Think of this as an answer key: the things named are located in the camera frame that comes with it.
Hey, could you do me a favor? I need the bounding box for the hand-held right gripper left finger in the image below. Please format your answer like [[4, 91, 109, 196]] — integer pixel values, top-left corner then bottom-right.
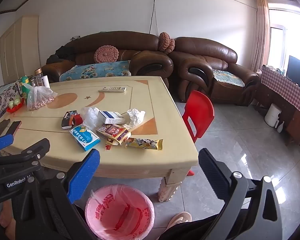
[[14, 149, 101, 240]]

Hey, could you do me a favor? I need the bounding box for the white tissue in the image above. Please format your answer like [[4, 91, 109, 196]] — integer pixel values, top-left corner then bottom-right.
[[122, 108, 146, 128]]

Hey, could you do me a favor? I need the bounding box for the yellow snack wrapper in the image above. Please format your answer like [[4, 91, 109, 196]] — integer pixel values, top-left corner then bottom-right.
[[125, 137, 164, 151]]

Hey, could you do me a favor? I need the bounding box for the trash bin with pink bag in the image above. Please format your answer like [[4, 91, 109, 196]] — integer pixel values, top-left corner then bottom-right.
[[85, 184, 155, 240]]

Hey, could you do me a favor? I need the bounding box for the red plastic chair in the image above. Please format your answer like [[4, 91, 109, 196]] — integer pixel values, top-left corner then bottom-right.
[[182, 90, 215, 177]]

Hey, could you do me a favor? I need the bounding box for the plastic bag of peanuts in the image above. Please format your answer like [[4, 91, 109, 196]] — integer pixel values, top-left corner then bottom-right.
[[22, 84, 58, 111]]

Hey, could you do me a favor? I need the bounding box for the black wall cable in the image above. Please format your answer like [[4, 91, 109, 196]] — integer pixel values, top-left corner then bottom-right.
[[144, 0, 168, 34]]

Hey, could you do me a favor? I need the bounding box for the brown leather sofa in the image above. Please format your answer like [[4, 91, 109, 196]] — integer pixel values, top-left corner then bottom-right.
[[41, 31, 174, 88]]

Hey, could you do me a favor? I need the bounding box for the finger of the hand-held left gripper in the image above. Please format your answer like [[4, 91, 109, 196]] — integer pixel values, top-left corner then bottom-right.
[[0, 134, 14, 153], [0, 138, 51, 167]]

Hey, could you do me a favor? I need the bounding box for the white remote control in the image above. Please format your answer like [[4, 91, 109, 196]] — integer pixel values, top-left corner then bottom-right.
[[98, 86, 127, 93]]

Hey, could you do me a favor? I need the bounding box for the wooden television cabinet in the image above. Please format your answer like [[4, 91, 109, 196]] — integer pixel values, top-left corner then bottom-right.
[[255, 80, 300, 145]]

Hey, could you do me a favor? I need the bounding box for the red fruit plate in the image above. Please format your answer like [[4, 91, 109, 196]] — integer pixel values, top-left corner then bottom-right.
[[6, 97, 25, 113]]

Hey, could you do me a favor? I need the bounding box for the person's beige shoe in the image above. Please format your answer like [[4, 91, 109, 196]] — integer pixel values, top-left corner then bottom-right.
[[166, 211, 192, 230]]

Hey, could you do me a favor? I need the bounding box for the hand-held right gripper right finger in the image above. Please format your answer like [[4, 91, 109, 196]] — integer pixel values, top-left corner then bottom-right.
[[198, 148, 283, 240]]

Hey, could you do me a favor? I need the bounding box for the brown leather armchair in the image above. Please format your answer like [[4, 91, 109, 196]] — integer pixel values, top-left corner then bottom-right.
[[168, 37, 260, 107]]

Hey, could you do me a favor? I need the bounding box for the white humidifier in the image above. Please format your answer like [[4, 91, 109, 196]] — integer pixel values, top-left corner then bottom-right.
[[264, 103, 282, 127]]

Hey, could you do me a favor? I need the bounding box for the blue floral blanket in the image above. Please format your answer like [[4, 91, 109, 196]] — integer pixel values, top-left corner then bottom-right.
[[59, 60, 132, 82]]

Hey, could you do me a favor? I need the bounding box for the light blue seat cover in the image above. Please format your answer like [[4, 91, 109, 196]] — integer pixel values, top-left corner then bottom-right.
[[212, 69, 245, 88]]

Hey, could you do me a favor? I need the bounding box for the person's dark trouser leg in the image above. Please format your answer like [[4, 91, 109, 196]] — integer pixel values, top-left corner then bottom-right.
[[157, 214, 224, 240]]

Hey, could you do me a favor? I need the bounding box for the small red wrapper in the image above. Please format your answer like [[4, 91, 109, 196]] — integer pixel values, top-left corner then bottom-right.
[[105, 139, 119, 150]]

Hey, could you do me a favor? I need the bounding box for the white and blue medicine box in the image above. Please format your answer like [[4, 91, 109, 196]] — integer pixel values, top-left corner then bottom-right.
[[98, 110, 127, 125]]

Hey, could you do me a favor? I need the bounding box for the beige curtain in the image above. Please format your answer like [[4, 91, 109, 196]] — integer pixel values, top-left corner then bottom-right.
[[251, 0, 270, 72]]

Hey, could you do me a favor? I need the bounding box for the phone with pink edge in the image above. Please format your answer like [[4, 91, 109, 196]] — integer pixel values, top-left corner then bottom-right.
[[5, 120, 22, 136]]

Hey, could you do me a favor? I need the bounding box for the window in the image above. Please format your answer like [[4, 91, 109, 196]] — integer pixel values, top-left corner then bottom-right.
[[266, 2, 300, 68]]

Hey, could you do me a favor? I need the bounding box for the pink round cushion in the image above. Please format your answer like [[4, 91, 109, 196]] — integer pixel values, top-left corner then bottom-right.
[[158, 32, 172, 52], [94, 45, 119, 64], [166, 38, 176, 54]]

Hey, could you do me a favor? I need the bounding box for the brown and purple box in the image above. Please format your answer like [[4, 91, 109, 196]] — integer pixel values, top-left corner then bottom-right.
[[95, 124, 132, 146]]

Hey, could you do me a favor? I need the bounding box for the red checkered cloth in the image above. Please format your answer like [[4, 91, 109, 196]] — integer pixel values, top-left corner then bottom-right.
[[261, 65, 300, 120]]

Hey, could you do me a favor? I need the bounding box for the glass jar with copper lid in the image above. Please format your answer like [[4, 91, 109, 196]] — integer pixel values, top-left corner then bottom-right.
[[34, 68, 44, 87]]

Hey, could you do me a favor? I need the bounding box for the black television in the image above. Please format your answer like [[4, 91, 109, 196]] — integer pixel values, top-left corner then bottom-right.
[[286, 55, 300, 90]]

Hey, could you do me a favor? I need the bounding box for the black and red box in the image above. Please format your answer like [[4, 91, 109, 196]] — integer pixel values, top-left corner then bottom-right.
[[61, 110, 78, 130]]

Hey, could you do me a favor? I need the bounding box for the dark clothing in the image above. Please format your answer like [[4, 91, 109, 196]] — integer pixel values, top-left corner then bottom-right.
[[46, 45, 75, 65]]

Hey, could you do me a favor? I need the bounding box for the blue cartoon medicine box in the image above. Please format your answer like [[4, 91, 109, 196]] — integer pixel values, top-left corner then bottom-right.
[[69, 125, 101, 152]]

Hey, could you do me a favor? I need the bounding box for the clear plastic bag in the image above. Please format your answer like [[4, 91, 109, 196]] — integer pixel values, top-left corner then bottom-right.
[[80, 107, 100, 130]]

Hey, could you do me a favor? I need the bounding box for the person's left forearm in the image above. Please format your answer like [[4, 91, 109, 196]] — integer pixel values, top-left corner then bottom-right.
[[0, 201, 17, 234]]

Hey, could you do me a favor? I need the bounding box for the floral patterned cloth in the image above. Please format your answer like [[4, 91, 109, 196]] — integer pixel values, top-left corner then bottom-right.
[[0, 81, 24, 130]]

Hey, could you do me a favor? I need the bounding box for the green toy figure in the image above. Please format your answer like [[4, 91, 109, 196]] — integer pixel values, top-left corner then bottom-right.
[[19, 76, 32, 98]]

